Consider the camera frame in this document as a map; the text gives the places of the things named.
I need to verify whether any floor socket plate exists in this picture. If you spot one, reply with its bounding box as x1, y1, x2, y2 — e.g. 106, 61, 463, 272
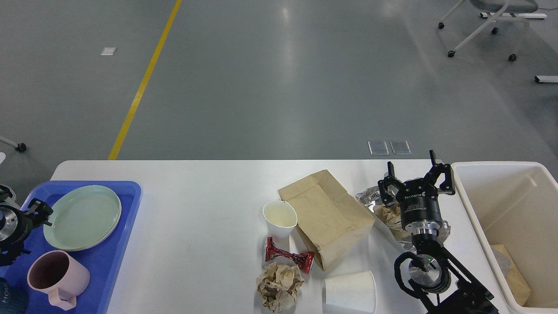
389, 140, 412, 155
368, 140, 389, 156

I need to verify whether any red foil candy wrapper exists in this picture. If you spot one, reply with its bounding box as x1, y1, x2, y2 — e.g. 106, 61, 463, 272
264, 236, 315, 274

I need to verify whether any lying white paper cup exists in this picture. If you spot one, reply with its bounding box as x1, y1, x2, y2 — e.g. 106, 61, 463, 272
324, 270, 377, 314

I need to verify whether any white plastic bin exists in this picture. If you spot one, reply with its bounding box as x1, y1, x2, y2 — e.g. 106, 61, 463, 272
452, 161, 558, 314

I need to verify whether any crumpled brown paper ball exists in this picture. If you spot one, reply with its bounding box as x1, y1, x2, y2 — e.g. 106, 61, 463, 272
256, 262, 305, 314

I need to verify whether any brown paper in bin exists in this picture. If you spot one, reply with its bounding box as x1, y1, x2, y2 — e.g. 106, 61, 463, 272
490, 244, 532, 306

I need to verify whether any white furniture foot right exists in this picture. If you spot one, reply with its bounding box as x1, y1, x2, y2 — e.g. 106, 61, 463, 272
534, 75, 558, 84

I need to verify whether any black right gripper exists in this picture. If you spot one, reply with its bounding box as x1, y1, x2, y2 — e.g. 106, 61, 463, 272
378, 150, 456, 238

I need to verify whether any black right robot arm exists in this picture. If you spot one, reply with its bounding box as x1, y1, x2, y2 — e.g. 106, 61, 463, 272
378, 150, 499, 314

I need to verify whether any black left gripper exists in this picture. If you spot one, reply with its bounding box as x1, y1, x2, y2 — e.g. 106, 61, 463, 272
0, 198, 54, 266

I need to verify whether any chair leg with caster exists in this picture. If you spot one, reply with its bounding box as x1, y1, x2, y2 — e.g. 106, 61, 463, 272
0, 137, 27, 152

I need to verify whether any upright white paper cup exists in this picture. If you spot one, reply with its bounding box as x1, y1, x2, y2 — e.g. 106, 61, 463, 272
262, 201, 298, 240

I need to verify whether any white office chair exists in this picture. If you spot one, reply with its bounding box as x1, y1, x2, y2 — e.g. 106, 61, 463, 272
448, 0, 539, 62

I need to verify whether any white floor marker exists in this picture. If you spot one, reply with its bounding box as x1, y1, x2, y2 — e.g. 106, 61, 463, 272
100, 47, 117, 56

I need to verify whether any blue plastic tray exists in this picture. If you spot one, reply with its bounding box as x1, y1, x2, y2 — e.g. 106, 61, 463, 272
0, 181, 142, 314

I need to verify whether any right floor socket plate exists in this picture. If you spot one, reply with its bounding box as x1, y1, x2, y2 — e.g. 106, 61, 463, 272
389, 140, 412, 155

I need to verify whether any mint green plate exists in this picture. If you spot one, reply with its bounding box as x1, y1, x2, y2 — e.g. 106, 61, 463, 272
44, 185, 122, 252

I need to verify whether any aluminium foil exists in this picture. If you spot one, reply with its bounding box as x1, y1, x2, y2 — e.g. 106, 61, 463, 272
355, 184, 451, 253

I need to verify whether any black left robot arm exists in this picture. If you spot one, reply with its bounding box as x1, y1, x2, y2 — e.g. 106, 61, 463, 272
0, 185, 53, 266

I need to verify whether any brown paper bag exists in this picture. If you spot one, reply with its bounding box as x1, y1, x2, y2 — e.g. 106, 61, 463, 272
278, 170, 376, 272

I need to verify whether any left floor socket plate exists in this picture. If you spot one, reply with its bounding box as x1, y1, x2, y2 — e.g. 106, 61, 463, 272
368, 140, 389, 156

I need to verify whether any white table leg base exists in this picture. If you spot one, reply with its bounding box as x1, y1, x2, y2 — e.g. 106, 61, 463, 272
480, 12, 548, 20

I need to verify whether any pink mug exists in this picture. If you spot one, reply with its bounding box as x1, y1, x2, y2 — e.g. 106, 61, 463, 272
27, 250, 90, 311

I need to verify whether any dark teal mug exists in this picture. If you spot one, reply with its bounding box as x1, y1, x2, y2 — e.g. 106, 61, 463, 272
0, 277, 29, 314

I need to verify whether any brown paper napkin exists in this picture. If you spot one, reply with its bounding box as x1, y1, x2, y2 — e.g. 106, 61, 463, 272
373, 204, 411, 243

